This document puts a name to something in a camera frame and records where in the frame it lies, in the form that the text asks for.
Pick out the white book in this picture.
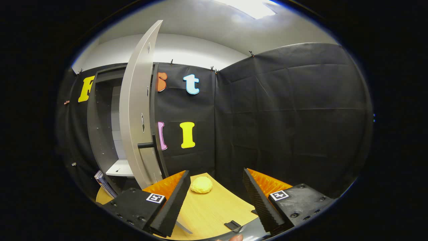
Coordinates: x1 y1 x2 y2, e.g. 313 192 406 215
94 170 112 198

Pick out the grey sheet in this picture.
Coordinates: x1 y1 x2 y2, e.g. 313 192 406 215
234 217 269 241

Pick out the yellow foam lump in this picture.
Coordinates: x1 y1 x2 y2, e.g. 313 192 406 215
190 176 213 194

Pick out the black backdrop cloth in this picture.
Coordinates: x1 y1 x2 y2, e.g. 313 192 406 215
55 42 373 201

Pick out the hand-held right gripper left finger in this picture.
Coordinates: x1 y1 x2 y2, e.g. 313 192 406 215
102 170 191 237

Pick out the beige cabinet door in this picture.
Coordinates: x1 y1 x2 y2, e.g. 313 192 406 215
119 20 170 189

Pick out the dark grey cabinet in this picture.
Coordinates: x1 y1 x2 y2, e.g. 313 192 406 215
87 63 170 195

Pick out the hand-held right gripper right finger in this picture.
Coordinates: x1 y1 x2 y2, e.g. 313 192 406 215
242 168 336 235

